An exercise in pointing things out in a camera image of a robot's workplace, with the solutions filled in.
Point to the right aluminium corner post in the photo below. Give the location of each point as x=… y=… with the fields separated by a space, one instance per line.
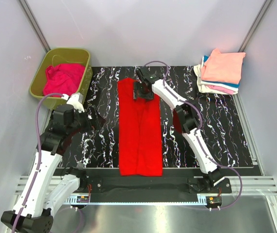
x=255 y=24

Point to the folded blue t-shirt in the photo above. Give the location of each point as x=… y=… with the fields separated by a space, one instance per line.
x=204 y=59

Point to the folded peach t-shirt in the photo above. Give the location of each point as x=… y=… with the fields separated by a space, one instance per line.
x=223 y=67

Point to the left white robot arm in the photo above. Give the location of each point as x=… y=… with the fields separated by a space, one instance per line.
x=35 y=209

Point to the red t-shirt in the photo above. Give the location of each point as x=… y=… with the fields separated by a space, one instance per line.
x=140 y=135

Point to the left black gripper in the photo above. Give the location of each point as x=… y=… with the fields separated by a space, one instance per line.
x=78 y=112

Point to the folded cream t-shirt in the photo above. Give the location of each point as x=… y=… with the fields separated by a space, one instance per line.
x=202 y=85

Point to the aluminium frame rail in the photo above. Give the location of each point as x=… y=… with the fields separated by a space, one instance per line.
x=250 y=184

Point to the aluminium corner post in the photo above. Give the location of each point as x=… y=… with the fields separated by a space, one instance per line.
x=34 y=24
x=255 y=24

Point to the folded pink t-shirt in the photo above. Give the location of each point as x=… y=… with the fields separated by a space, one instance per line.
x=225 y=90

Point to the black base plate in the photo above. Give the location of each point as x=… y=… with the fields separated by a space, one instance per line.
x=198 y=186

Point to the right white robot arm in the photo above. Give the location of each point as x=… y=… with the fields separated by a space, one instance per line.
x=186 y=121

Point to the magenta t-shirt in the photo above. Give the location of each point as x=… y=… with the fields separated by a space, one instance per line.
x=63 y=78

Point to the left aluminium corner post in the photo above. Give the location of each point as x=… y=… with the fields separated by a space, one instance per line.
x=34 y=24

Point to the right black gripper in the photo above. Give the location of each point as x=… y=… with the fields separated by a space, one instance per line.
x=137 y=86

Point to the olive green plastic bin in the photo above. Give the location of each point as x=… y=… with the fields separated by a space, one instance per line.
x=62 y=56

